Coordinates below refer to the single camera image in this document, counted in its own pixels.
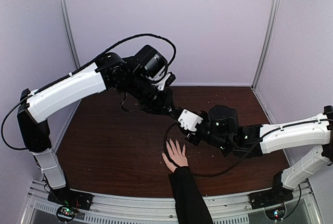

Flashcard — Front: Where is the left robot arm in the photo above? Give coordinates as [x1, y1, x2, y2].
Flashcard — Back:
[17, 45, 182, 205]

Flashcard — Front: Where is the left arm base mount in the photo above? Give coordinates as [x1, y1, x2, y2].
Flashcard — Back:
[47, 188, 93, 222]

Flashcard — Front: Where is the person's hand on table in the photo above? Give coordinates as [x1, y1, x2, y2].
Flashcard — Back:
[162, 139, 188, 173]

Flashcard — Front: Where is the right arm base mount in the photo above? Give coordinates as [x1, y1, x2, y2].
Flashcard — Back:
[249, 188, 293, 222]

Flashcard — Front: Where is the right aluminium corner post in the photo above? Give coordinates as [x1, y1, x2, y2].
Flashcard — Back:
[251, 0, 281, 91]

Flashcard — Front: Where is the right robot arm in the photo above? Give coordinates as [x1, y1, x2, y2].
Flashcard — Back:
[178, 105, 332, 204]

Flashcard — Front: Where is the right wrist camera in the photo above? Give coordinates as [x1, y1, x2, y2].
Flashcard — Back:
[177, 109, 203, 132]

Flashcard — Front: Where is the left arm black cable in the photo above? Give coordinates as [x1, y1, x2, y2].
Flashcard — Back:
[0, 33, 177, 151]

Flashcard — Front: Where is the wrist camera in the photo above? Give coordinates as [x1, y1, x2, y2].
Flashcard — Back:
[177, 109, 203, 132]
[155, 72, 176, 91]

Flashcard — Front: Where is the black sleeved forearm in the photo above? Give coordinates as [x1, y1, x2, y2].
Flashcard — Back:
[168, 166, 213, 224]

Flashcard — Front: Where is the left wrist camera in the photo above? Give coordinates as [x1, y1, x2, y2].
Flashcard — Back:
[155, 72, 176, 91]

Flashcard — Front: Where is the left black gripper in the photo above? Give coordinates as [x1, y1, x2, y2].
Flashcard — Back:
[126, 72, 177, 116]

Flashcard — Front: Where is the left aluminium corner post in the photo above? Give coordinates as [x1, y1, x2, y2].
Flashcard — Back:
[59, 0, 81, 69]

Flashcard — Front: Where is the aluminium corner post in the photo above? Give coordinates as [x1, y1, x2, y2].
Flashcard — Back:
[251, 0, 281, 91]
[59, 0, 81, 69]

